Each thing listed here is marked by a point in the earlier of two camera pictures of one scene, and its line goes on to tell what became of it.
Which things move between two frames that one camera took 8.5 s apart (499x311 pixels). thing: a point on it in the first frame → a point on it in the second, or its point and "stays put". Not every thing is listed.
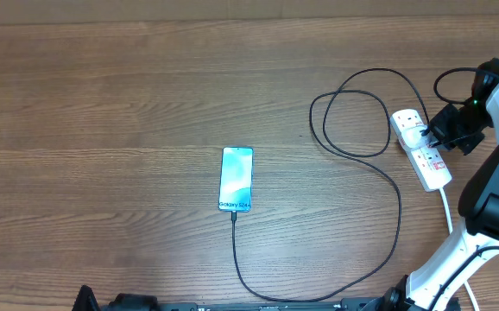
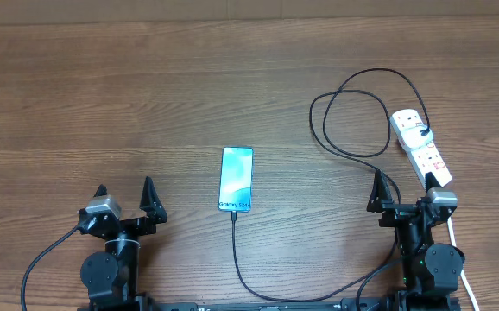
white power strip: [427, 163] stays put
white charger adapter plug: [412, 136] stays put
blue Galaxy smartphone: [236, 191] stays put
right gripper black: [439, 127] → [394, 211]
